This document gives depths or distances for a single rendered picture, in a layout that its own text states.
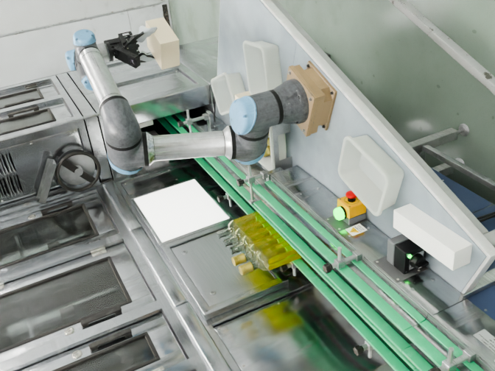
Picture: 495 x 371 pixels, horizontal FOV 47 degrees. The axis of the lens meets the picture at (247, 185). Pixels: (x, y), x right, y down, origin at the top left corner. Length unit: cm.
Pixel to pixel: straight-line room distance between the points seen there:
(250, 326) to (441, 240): 77
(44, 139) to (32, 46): 277
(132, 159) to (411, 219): 89
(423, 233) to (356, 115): 44
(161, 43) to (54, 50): 339
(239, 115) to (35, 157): 129
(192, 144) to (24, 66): 378
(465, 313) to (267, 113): 83
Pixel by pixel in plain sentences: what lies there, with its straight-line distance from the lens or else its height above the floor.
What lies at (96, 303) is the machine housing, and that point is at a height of 163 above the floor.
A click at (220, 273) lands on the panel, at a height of 118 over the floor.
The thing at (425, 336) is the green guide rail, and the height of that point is 93.
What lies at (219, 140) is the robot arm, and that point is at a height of 111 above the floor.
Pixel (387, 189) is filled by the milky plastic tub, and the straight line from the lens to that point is 168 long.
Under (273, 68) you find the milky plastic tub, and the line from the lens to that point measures 217.
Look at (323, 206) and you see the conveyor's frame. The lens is 202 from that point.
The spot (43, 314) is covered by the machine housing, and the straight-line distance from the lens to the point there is 232.
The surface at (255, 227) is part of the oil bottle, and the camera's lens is 216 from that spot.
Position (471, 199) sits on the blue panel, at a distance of 214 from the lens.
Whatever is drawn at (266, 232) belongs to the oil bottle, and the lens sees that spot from 212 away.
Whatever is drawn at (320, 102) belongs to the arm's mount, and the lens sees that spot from 188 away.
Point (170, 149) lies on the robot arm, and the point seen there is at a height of 127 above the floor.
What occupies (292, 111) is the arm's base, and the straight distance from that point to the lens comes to 187.
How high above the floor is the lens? 173
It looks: 20 degrees down
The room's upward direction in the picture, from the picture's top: 109 degrees counter-clockwise
